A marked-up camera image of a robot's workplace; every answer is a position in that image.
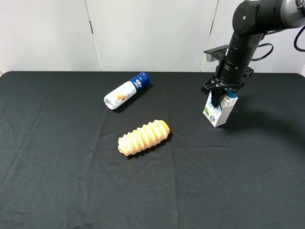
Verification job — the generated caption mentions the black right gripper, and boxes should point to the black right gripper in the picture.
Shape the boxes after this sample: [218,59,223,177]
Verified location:
[201,65,254,106]

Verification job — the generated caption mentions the white blue milk carton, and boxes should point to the white blue milk carton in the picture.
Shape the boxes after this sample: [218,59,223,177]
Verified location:
[203,89,238,127]

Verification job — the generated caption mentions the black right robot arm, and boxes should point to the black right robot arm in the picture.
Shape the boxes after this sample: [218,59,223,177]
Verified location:
[201,0,305,107]

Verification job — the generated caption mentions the ridged golden bread roll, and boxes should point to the ridged golden bread roll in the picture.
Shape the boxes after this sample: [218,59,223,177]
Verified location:
[118,120,170,156]

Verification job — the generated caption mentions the white bottle blue cap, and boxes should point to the white bottle blue cap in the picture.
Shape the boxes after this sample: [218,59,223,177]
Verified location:
[104,72,150,110]

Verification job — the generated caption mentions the black tablecloth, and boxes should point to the black tablecloth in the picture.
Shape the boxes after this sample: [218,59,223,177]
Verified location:
[0,72,305,229]

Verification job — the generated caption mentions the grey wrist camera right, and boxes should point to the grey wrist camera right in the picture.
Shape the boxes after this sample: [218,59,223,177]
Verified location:
[204,45,228,62]

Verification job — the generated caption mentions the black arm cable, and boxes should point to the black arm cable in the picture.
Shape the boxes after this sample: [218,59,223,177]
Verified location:
[252,23,305,62]

